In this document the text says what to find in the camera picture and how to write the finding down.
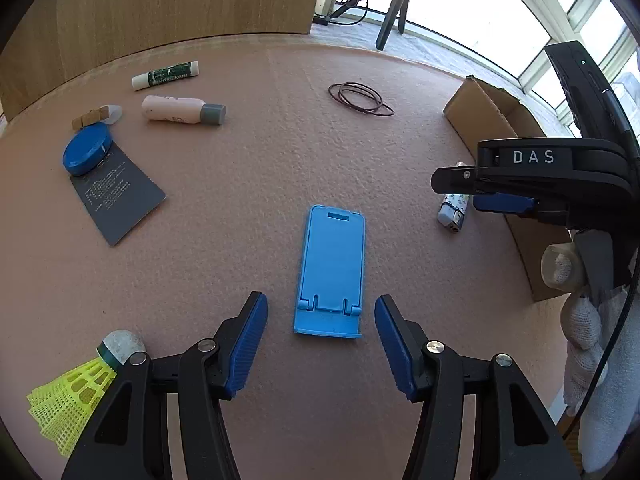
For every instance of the large light wooden board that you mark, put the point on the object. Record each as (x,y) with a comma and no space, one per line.
(150,15)

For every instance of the patterned lighter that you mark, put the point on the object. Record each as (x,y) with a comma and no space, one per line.
(452,210)

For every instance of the blue phone stand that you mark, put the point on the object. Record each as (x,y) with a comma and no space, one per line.
(332,265)

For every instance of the dark grey card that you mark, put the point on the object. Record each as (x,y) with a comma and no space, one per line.
(120,200)

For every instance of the pink blanket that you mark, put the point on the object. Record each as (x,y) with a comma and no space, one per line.
(240,170)

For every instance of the brown rubber bands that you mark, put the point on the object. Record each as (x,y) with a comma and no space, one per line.
(342,100)

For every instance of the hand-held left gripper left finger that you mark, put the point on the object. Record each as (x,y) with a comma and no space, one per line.
(247,340)

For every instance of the black tripod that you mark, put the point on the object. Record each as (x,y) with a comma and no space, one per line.
(395,5)

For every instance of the small wooden clip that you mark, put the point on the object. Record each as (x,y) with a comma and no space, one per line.
(87,119)

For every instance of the small white cap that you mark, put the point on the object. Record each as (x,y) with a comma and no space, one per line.
(114,113)

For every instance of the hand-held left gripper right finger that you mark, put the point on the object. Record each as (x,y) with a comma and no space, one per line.
(395,345)

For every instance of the person's right hand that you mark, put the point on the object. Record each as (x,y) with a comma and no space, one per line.
(582,320)

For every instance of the pink bottle with grey cap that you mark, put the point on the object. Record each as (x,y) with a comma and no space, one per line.
(172,110)

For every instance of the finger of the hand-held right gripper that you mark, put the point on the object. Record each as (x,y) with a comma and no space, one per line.
(452,180)
(502,204)

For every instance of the green white lip balm stick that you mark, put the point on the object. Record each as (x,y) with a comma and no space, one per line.
(165,76)

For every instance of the yellow shuttlecock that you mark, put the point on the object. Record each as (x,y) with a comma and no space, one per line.
(70,400)

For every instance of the cardboard box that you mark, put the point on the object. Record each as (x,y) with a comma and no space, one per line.
(500,110)

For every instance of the white window frame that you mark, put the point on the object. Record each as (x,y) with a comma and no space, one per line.
(555,30)

